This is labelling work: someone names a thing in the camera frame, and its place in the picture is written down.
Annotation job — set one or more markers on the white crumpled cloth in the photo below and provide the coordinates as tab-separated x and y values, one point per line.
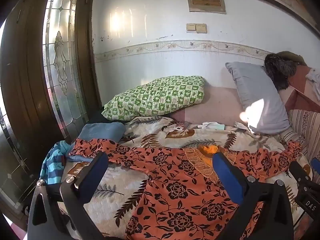
315	78

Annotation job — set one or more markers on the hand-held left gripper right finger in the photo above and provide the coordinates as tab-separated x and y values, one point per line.
225	173

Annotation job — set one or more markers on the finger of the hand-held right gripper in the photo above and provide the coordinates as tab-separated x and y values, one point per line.
300	176
316	166

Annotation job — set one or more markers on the orange black floral shirt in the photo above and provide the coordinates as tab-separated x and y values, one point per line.
180	192

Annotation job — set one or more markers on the blue striped garment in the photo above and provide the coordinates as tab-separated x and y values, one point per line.
53	165

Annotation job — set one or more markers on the small white cloth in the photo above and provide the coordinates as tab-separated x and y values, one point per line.
206	125

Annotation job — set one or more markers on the black furry cloth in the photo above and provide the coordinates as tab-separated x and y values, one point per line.
280	70

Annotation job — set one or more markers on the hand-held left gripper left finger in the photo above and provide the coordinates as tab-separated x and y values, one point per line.
99	166

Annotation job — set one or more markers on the green checkered pillow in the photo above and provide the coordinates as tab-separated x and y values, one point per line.
155	97

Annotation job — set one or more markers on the olive cloth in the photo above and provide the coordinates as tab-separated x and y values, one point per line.
292	56

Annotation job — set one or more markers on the beige wall switch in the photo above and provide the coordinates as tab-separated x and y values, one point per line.
201	28
191	27

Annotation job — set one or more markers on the grey pillow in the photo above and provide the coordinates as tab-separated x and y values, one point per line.
250	85

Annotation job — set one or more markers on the white patterned cloth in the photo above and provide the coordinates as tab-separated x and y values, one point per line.
240	125

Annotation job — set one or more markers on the brown pink patterned blanket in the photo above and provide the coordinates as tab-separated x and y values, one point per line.
300	90

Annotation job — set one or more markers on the small colourful packet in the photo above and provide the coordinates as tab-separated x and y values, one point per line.
182	126

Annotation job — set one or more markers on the wooden door with glass panel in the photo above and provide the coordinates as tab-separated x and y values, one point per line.
27	80

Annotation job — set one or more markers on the small teal cloth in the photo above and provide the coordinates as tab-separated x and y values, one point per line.
220	127

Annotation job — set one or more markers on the blue folded cloth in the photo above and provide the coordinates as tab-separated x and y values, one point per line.
102	131

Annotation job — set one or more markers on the striped beige cushion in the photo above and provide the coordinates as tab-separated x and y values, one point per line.
307	125

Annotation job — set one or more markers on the cream leaf print blanket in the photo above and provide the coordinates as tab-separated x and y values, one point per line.
160	135

